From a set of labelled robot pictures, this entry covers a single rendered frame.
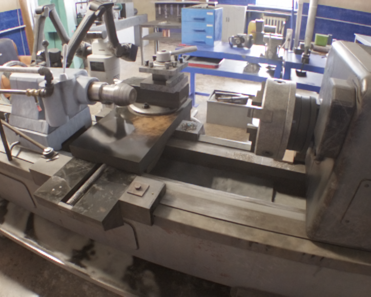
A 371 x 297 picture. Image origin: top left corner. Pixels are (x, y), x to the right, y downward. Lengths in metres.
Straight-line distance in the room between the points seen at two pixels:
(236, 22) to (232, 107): 4.85
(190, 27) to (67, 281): 2.50
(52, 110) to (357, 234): 1.11
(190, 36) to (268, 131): 2.25
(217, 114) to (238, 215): 2.22
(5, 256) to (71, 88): 1.38
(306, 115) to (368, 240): 0.41
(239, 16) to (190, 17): 4.73
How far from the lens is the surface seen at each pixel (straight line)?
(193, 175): 1.16
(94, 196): 0.89
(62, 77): 1.06
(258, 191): 1.12
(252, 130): 0.88
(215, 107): 2.96
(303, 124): 0.78
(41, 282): 1.85
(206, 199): 0.90
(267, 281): 1.04
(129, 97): 0.97
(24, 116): 1.30
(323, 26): 7.94
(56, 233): 1.48
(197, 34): 2.86
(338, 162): 0.67
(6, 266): 2.04
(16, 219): 1.67
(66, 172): 1.03
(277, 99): 0.75
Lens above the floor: 1.47
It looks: 34 degrees down
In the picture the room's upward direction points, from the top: straight up
